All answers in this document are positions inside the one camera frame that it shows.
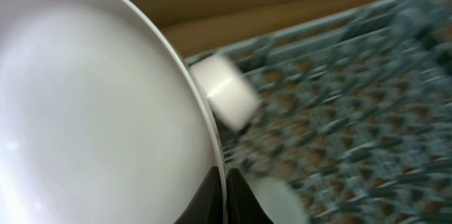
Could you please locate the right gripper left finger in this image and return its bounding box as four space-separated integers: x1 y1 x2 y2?
174 166 223 224

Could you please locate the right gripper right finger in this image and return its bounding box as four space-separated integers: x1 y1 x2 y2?
226 168 273 224

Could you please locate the white cup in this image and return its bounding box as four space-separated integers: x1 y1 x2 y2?
246 176 309 224

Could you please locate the small pink bowl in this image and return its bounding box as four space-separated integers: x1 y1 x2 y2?
189 54 261 131

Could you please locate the large white plate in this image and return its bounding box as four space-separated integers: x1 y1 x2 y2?
1 0 224 223

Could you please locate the grey dishwasher rack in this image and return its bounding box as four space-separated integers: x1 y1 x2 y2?
184 0 452 224

